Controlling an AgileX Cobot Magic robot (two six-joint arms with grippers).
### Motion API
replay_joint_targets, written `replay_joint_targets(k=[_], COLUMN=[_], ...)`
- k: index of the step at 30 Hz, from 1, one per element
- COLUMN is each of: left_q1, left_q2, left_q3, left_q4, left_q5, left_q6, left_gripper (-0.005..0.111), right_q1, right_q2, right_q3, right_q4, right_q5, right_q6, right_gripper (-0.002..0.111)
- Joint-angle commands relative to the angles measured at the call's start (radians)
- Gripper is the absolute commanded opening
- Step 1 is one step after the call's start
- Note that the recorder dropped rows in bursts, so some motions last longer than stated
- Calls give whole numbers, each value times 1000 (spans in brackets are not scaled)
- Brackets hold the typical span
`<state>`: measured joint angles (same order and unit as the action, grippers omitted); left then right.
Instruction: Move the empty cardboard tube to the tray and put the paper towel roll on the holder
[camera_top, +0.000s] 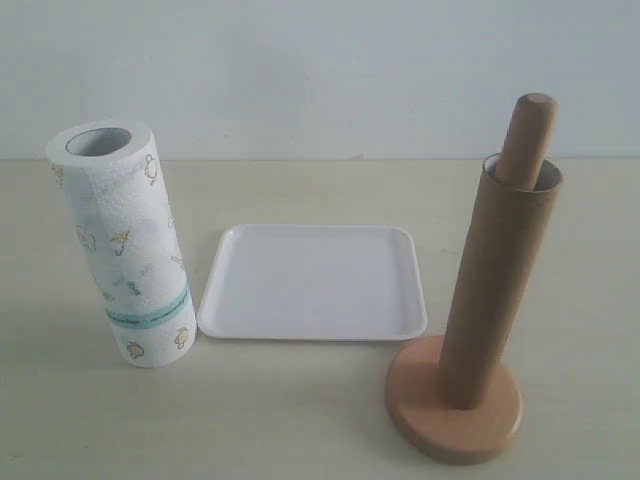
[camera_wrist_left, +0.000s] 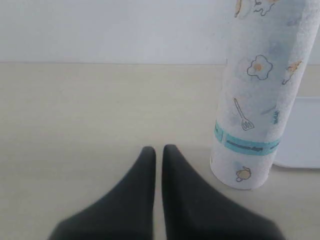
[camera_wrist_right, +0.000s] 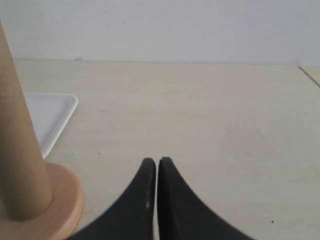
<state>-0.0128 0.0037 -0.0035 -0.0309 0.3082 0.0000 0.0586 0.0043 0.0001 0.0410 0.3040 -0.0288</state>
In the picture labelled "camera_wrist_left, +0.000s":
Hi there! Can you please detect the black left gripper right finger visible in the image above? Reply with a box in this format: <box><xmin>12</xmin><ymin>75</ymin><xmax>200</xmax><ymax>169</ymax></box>
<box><xmin>162</xmin><ymin>144</ymin><xmax>269</xmax><ymax>240</ymax></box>

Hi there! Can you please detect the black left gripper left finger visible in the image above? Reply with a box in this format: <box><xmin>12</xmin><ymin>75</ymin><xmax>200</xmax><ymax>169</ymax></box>
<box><xmin>49</xmin><ymin>146</ymin><xmax>156</xmax><ymax>240</ymax></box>

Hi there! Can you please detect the printed white paper towel roll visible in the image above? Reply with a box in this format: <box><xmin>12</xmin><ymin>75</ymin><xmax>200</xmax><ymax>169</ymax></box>
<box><xmin>210</xmin><ymin>0</ymin><xmax>320</xmax><ymax>190</ymax></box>

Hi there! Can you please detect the white rectangular tray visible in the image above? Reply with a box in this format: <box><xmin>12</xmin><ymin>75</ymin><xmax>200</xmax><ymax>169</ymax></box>
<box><xmin>273</xmin><ymin>97</ymin><xmax>320</xmax><ymax>169</ymax></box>

